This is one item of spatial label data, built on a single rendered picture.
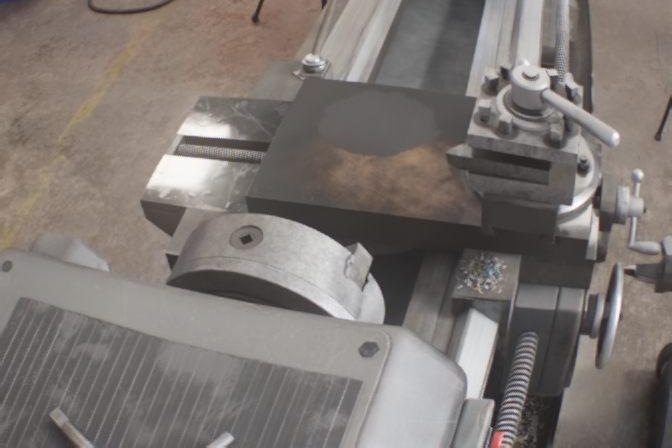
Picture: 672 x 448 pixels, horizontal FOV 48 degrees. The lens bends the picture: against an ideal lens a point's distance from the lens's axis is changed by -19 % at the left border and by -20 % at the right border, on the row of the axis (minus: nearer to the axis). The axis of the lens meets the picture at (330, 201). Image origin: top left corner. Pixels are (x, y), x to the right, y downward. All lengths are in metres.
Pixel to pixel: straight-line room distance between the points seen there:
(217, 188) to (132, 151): 1.61
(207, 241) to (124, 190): 2.00
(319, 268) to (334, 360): 0.28
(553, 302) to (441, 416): 0.75
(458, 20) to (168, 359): 1.64
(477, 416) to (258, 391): 0.19
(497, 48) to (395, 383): 1.31
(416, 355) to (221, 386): 0.16
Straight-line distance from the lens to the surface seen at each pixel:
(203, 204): 1.52
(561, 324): 1.45
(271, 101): 1.71
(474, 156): 1.22
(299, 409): 0.66
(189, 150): 1.64
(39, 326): 0.77
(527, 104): 1.20
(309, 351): 0.70
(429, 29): 2.18
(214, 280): 0.95
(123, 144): 3.18
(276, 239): 0.96
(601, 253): 1.68
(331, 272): 0.96
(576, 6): 3.02
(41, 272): 0.82
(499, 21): 2.01
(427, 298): 1.38
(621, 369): 2.35
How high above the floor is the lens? 1.89
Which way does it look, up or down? 43 degrees down
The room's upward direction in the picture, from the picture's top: 7 degrees counter-clockwise
